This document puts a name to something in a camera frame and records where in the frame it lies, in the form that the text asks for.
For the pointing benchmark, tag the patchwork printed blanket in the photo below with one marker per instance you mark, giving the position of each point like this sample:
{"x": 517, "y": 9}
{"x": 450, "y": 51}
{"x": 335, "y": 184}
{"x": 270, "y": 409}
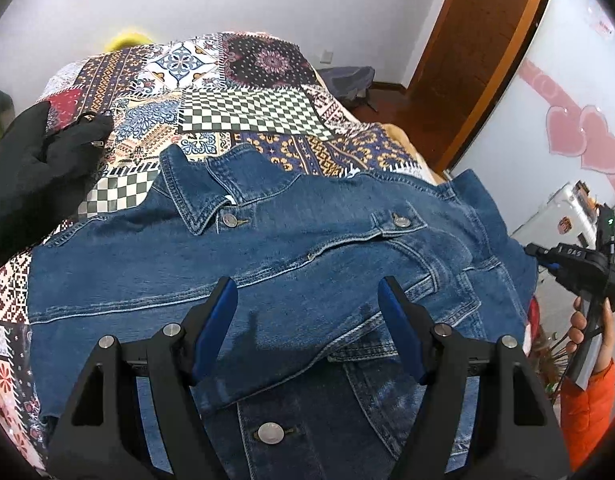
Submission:
{"x": 247, "y": 110}

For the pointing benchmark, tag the grey bag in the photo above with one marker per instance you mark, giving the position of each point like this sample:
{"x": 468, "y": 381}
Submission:
{"x": 350, "y": 80}

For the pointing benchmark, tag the white case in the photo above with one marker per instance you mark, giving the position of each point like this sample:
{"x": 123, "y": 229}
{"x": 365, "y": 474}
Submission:
{"x": 552, "y": 222}

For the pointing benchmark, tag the person's right forearm orange sleeve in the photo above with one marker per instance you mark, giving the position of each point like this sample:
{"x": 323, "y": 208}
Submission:
{"x": 587, "y": 415}

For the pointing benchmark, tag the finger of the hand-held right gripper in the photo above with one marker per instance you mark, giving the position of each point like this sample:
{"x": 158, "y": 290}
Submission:
{"x": 537, "y": 250}
{"x": 551, "y": 266}

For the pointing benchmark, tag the white wardrobe with pink hearts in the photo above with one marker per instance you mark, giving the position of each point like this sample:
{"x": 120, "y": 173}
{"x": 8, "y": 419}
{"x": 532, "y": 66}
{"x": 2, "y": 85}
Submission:
{"x": 577, "y": 60}

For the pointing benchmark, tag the person's right hand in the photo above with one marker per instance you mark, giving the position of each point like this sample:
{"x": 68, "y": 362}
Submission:
{"x": 580, "y": 322}

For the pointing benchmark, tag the yellow round object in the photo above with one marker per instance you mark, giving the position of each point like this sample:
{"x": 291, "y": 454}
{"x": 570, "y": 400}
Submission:
{"x": 123, "y": 40}

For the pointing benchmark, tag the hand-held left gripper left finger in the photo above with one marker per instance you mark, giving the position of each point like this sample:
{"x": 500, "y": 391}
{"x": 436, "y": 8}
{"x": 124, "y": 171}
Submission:
{"x": 221, "y": 317}

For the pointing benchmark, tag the blue denim jacket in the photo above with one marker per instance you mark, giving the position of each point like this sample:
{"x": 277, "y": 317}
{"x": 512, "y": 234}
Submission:
{"x": 297, "y": 260}

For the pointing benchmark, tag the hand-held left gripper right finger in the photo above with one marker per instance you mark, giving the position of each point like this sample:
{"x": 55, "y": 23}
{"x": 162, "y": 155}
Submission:
{"x": 395, "y": 320}

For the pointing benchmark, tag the black garment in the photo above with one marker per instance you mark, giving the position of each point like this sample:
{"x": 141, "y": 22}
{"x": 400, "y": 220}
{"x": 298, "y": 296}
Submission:
{"x": 32, "y": 180}

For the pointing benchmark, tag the brown wooden door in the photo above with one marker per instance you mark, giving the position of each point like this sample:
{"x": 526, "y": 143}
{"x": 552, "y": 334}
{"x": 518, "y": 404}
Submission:
{"x": 487, "y": 40}

